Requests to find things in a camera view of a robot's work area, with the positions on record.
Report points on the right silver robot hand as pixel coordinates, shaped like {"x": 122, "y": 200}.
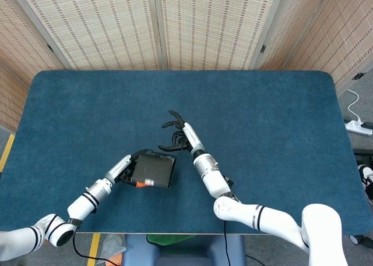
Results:
{"x": 192, "y": 136}

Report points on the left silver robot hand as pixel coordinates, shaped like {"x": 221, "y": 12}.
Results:
{"x": 118, "y": 168}

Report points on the black foldable cardboard box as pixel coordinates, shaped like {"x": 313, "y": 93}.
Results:
{"x": 154, "y": 170}

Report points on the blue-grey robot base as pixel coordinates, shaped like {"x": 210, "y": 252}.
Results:
{"x": 180, "y": 251}

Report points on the blue felt table cover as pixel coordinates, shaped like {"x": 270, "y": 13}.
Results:
{"x": 87, "y": 117}

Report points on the grey plastic bag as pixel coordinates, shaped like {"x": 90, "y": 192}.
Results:
{"x": 112, "y": 245}

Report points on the green cloth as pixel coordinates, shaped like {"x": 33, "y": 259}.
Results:
{"x": 163, "y": 239}

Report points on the orange packet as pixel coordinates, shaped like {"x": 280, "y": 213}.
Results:
{"x": 115, "y": 260}

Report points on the black screen hinge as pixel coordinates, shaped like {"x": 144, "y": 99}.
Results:
{"x": 358, "y": 75}
{"x": 263, "y": 48}
{"x": 49, "y": 47}

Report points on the woven bamboo screen panel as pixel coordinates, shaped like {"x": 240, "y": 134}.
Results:
{"x": 10, "y": 103}
{"x": 17, "y": 39}
{"x": 209, "y": 24}
{"x": 344, "y": 36}
{"x": 294, "y": 24}
{"x": 102, "y": 24}

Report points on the white power strip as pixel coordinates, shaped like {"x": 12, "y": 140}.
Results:
{"x": 356, "y": 128}

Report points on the black and white sneaker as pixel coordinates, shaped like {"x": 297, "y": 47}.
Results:
{"x": 367, "y": 175}

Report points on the white caster wheel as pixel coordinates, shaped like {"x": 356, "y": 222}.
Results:
{"x": 356, "y": 239}

